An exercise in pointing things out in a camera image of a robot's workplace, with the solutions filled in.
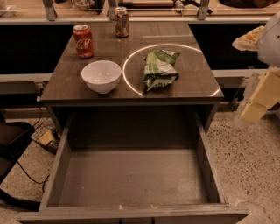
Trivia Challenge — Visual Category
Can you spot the green white chip bag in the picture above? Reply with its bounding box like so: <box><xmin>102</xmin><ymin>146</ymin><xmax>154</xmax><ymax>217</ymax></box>
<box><xmin>143</xmin><ymin>50</ymin><xmax>180</xmax><ymax>91</ymax></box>

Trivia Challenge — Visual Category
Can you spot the red cola can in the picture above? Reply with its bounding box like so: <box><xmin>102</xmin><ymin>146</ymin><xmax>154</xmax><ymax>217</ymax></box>
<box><xmin>73</xmin><ymin>24</ymin><xmax>94</xmax><ymax>59</ymax></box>

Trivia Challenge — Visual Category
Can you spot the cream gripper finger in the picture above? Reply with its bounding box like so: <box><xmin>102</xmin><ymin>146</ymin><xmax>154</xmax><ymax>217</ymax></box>
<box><xmin>232</xmin><ymin>25</ymin><xmax>264</xmax><ymax>52</ymax></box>
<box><xmin>239</xmin><ymin>68</ymin><xmax>280</xmax><ymax>124</ymax></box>

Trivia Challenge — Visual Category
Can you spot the black chair base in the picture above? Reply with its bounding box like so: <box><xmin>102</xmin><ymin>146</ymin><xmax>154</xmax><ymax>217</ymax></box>
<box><xmin>0</xmin><ymin>122</ymin><xmax>40</xmax><ymax>212</ymax></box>

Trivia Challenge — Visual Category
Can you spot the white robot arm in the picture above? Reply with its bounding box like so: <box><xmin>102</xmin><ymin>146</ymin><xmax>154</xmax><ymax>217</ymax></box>
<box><xmin>232</xmin><ymin>11</ymin><xmax>280</xmax><ymax>128</ymax></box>

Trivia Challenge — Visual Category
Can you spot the white ceramic bowl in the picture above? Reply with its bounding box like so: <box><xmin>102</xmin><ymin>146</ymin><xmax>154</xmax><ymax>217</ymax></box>
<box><xmin>81</xmin><ymin>60</ymin><xmax>122</xmax><ymax>94</ymax></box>

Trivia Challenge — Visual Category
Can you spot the black cable on floor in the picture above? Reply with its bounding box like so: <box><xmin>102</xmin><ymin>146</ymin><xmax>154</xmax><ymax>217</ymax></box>
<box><xmin>16</xmin><ymin>99</ymin><xmax>51</xmax><ymax>193</ymax></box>

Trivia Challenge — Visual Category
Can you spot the open grey drawer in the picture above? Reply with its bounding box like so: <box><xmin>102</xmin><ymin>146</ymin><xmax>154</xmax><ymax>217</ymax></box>
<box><xmin>18</xmin><ymin>107</ymin><xmax>249</xmax><ymax>224</ymax></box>

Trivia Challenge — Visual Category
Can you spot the wire basket with items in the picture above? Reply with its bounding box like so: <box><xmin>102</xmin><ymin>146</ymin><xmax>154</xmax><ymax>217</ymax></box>
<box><xmin>31</xmin><ymin>119</ymin><xmax>60</xmax><ymax>155</ymax></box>

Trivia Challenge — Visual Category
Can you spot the orange patterned drink can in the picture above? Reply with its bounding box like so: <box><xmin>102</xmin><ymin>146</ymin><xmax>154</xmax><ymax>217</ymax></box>
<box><xmin>115</xmin><ymin>7</ymin><xmax>130</xmax><ymax>38</ymax></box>

